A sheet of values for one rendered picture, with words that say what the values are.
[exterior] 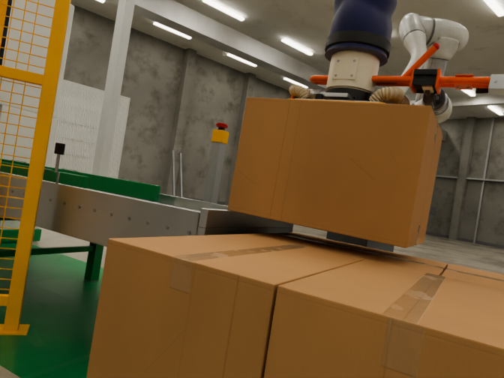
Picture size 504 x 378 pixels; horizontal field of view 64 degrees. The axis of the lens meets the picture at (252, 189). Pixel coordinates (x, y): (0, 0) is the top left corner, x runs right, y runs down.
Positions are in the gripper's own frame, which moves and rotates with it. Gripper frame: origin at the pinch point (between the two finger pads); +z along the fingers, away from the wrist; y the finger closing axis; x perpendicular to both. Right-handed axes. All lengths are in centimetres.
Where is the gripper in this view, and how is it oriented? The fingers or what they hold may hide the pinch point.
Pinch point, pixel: (428, 82)
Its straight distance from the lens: 148.4
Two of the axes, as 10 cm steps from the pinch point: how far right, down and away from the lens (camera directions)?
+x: -8.6, -1.3, 4.9
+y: -1.6, 9.9, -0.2
